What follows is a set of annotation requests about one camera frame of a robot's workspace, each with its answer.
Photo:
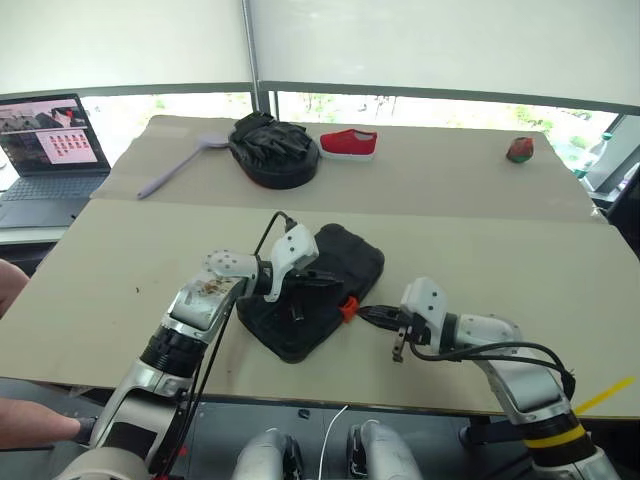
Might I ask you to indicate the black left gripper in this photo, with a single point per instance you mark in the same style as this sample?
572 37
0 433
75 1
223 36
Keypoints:
300 282

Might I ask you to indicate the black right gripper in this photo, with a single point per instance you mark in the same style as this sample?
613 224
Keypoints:
409 331

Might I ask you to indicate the black plastic tool case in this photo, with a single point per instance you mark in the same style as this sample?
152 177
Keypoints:
350 260

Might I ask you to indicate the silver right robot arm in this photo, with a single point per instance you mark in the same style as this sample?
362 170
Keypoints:
525 380

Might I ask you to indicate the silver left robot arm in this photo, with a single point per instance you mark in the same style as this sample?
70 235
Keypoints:
200 305

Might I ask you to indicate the black round pad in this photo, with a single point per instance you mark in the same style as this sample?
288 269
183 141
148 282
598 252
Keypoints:
285 176

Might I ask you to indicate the silver rounded robot leg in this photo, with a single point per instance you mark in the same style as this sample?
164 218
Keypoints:
260 457
382 450

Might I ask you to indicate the red slip-on shoe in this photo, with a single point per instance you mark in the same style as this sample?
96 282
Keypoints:
347 143

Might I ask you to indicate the black gloves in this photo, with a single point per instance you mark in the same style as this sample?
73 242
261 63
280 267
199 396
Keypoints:
270 137

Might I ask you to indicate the lilac silicone spatula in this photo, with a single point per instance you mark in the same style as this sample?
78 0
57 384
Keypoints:
170 172

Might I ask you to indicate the red green strawberry toy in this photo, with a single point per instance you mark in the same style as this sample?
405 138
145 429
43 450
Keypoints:
520 150

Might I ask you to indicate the yellow zip tie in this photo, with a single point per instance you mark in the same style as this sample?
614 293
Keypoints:
600 395

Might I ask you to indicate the clear bottle green cap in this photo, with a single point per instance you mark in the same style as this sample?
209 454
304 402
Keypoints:
597 160

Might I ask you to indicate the black chair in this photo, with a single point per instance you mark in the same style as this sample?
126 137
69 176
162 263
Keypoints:
625 200

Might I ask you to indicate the dark grey laptop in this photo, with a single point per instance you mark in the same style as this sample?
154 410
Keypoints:
50 192

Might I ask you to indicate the person bare leg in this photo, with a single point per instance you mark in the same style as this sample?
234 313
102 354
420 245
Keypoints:
30 425
10 287

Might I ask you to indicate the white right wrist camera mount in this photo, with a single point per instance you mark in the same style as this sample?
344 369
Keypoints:
425 300

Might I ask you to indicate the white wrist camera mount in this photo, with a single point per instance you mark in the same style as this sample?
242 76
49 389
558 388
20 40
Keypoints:
425 300
295 247

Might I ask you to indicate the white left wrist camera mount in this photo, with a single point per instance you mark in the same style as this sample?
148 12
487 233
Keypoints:
295 247

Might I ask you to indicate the grey window frame post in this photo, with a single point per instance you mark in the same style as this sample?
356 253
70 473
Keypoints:
250 50

